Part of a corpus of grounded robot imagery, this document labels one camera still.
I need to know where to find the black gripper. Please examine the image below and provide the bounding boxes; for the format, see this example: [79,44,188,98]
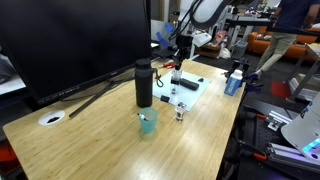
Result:
[173,34,195,72]

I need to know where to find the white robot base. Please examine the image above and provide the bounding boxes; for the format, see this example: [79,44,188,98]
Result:
[280,101,320,164]

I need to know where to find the red floor object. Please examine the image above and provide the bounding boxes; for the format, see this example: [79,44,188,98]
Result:
[270,80,293,99]

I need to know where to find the tall transparent grinder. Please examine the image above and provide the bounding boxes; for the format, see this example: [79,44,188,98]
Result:
[170,68,184,95]

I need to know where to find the black felt eraser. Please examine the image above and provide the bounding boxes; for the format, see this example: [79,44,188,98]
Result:
[179,77,200,92]

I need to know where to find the grey panel with blue tape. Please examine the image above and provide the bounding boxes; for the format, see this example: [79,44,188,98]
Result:
[150,19,180,51]

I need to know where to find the white board mat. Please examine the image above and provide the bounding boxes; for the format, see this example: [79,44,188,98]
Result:
[152,68,212,112]

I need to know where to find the black water bottle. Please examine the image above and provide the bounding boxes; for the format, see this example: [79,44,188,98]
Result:
[134,58,165,109]

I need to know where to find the white plastic bag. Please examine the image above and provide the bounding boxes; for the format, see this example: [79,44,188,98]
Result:
[218,46,232,60]

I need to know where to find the blue and white carton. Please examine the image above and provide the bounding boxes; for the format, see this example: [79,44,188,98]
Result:
[223,69,244,97]

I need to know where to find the grey waste bin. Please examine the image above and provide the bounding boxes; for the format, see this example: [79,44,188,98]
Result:
[230,40,249,60]

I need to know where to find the black and white marker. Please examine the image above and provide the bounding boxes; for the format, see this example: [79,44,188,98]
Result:
[137,112,150,122]

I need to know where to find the teal plastic cup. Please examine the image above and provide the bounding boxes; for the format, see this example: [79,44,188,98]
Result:
[138,107,159,135]

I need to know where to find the blue spring clamp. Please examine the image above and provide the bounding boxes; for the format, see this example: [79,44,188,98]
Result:
[244,72,264,93]

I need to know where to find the black monitor stand leg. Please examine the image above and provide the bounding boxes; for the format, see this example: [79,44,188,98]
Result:
[68,74,134,119]

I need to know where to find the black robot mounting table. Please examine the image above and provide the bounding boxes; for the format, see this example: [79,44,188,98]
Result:
[229,96,320,180]

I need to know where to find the person in blue shirt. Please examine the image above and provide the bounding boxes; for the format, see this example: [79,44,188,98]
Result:
[254,0,320,81]

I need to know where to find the large black monitor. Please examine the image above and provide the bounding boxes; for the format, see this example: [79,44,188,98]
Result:
[0,0,153,107]

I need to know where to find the orange sofa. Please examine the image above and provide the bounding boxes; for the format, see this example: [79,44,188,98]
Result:
[247,23,320,63]

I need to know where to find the wooden side desk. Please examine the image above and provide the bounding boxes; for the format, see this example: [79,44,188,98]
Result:
[288,43,320,101]

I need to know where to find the silver aluminium rails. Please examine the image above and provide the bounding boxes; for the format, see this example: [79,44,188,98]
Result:
[267,142,320,174]

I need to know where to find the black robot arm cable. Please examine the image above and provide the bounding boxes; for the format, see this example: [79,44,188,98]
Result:
[168,0,205,43]

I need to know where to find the black table clamp mount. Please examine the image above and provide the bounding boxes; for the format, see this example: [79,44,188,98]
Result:
[226,59,251,79]

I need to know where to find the silver aluminium bracket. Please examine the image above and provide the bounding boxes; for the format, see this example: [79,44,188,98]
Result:
[266,109,294,132]

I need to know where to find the orange handled bar clamp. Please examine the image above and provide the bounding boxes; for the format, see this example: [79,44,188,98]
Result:
[239,141,268,162]

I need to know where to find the white desk cable grommet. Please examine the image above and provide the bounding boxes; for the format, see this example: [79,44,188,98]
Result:
[37,109,66,127]

